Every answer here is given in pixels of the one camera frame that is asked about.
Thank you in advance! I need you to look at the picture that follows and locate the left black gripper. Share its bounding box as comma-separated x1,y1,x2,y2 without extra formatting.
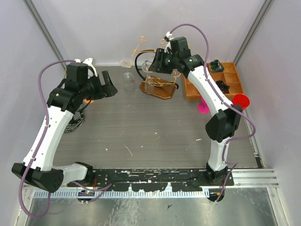
80,70,118,100

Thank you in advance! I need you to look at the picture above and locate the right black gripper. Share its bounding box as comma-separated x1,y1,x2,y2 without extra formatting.
148,48,178,75

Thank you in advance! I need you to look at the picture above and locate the clear wine glass front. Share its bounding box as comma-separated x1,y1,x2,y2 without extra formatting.
119,58,135,90

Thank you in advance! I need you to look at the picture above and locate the clear wine glass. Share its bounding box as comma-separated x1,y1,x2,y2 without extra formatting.
141,61,155,95
119,58,135,90

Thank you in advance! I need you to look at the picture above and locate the orange wine glass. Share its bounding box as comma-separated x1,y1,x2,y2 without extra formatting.
83,99,94,104

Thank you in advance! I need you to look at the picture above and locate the gold wire wine glass rack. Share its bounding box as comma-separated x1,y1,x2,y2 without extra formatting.
131,36,181,100

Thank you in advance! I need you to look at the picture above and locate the striped black white cloth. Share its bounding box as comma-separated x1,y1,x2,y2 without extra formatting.
63,104,85,134

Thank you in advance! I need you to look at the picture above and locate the pink wine glass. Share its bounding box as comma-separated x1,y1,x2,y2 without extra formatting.
197,100,210,114

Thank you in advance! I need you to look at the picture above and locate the wooden compartment tray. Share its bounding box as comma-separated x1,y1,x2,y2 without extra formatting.
182,62,244,100

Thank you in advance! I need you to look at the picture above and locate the red wine glass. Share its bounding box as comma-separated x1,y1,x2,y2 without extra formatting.
232,94,250,110

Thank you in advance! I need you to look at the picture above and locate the clear wine glass back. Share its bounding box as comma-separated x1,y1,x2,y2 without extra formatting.
141,61,155,95

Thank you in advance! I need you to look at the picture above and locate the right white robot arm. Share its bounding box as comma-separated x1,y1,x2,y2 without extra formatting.
149,32,242,186

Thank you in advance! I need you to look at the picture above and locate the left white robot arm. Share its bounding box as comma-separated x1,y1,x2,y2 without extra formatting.
11,58,118,193

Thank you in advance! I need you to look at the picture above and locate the dark fabric roll back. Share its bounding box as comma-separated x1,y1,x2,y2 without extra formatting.
209,59,224,73

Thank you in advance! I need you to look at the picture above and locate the dark fabric roll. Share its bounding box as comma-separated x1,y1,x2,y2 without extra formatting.
215,80,230,94
209,59,224,73

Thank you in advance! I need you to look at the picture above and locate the dark fabric roll right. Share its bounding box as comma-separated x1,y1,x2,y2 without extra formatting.
215,80,230,94

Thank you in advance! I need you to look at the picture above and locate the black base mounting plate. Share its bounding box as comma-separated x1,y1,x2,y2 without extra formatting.
79,168,234,192

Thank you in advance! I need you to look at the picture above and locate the white slotted cable duct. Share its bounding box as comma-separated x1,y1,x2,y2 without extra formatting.
34,189,210,199

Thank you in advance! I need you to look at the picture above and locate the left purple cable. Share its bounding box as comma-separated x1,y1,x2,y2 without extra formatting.
18,59,78,219

